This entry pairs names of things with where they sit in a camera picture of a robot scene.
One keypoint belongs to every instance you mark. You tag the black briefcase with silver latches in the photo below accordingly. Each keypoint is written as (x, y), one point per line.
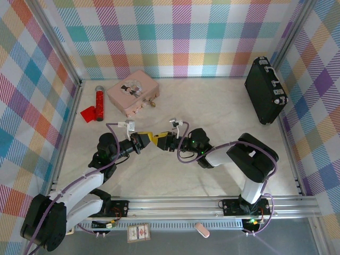
(261, 90)

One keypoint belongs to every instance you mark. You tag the red plastic stand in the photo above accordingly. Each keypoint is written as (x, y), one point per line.
(87, 114)

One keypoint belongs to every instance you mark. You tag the aluminium frame post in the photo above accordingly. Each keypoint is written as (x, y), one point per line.
(295, 32)
(57, 45)

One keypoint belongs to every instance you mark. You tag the pink tin box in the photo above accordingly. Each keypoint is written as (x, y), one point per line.
(132, 93)

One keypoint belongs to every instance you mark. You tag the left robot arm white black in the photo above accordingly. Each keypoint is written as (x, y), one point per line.
(79, 191)

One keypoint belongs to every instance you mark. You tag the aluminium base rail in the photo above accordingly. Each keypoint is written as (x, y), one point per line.
(175, 205)

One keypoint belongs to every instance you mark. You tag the pink eraser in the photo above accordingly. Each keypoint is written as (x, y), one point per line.
(202, 229)

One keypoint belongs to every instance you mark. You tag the playing card box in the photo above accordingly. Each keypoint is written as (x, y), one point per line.
(138, 233)

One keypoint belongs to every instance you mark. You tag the red glitter toy microphone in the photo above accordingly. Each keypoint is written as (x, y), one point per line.
(99, 105)

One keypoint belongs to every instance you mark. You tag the aluminium side rail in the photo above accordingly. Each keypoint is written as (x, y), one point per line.
(66, 138)
(290, 156)

